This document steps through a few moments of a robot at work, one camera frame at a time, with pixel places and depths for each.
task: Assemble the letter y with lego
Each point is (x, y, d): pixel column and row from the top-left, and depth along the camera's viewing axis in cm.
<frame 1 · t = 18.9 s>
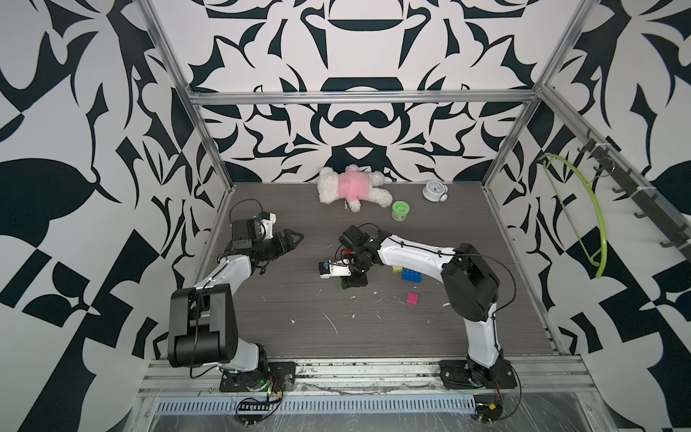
left hand: (294, 236, 90), fingers open
right hand: (343, 271, 90), fingers open
white teddy bear pink shirt: (353, 186, 110), point 10 cm above the table
white alarm clock: (435, 192, 116), point 4 cm above the table
green lidded jar: (400, 209, 107), point 6 cm above the table
pink lego brick: (412, 298, 89), point 2 cm above the table

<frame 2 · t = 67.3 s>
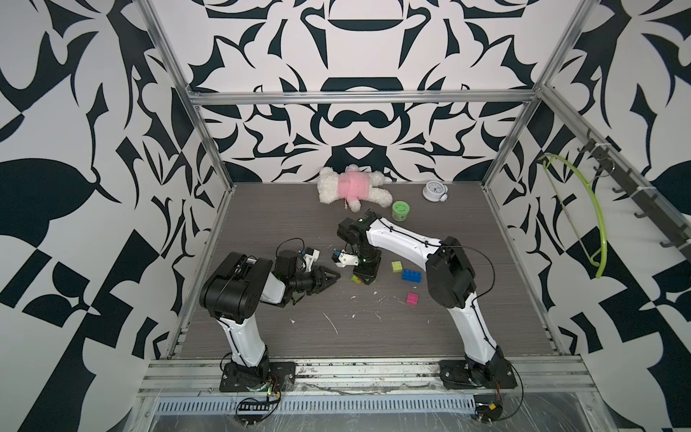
left hand: (336, 274, 92), fingers open
right hand: (367, 271, 90), fingers open
the named things where they were.

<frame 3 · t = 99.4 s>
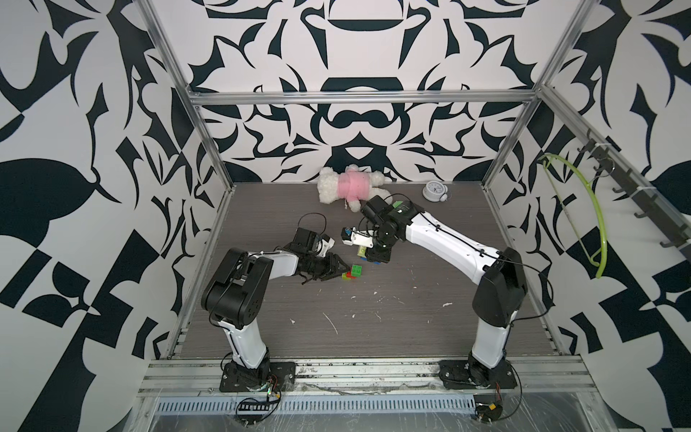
left hand: (343, 266, 93), fingers open
right hand: (370, 245, 85), fingers open
green lego brick: (356, 270, 91), point 6 cm above the table
red lego brick: (349, 275, 91), point 5 cm above the table
lime lego brick: (345, 276, 93), point 3 cm above the table
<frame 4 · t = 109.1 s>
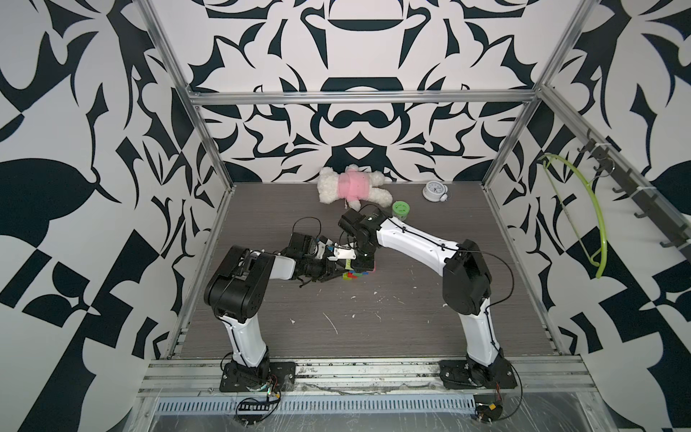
left hand: (343, 268, 93), fingers open
right hand: (356, 257, 89), fingers open
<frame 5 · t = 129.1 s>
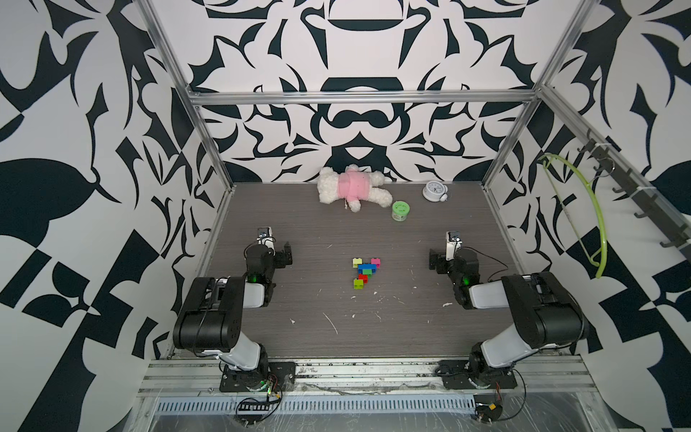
left hand: (270, 240, 94), fingers open
right hand: (447, 244, 96), fingers open
red lego brick: (363, 277, 92), point 3 cm above the table
lime lego brick: (358, 283, 91), point 3 cm above the table
yellow-green lego brick: (356, 262, 96), point 3 cm above the table
blue lego brick: (366, 266, 95), point 3 cm above the table
